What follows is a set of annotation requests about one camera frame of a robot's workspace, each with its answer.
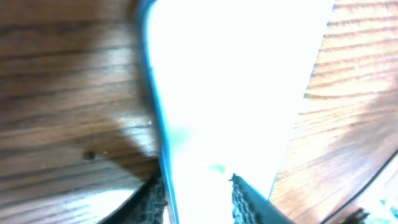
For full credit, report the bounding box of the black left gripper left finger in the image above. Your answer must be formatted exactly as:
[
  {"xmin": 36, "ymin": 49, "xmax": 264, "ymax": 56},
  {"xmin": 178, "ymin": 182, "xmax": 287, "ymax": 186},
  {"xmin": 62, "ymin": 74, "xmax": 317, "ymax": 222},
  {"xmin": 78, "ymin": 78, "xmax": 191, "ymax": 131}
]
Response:
[{"xmin": 99, "ymin": 175, "xmax": 167, "ymax": 224}]

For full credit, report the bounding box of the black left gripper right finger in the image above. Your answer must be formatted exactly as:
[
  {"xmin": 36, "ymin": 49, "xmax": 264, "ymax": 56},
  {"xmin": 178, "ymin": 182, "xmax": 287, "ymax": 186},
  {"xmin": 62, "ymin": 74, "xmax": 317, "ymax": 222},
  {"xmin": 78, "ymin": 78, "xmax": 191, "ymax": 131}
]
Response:
[{"xmin": 229, "ymin": 174, "xmax": 294, "ymax": 224}]

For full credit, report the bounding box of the blue Galaxy smartphone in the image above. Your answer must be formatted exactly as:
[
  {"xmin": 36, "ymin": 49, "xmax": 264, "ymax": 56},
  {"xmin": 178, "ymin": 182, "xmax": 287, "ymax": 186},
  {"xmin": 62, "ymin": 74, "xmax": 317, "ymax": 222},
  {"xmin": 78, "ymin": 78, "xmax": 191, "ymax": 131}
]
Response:
[{"xmin": 136, "ymin": 0, "xmax": 334, "ymax": 223}]

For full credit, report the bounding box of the black USB charger cable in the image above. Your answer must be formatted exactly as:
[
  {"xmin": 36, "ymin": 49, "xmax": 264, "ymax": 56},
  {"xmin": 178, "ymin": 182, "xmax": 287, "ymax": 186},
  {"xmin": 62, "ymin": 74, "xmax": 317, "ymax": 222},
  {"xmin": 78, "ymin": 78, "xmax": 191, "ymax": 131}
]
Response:
[{"xmin": 320, "ymin": 149, "xmax": 398, "ymax": 224}]

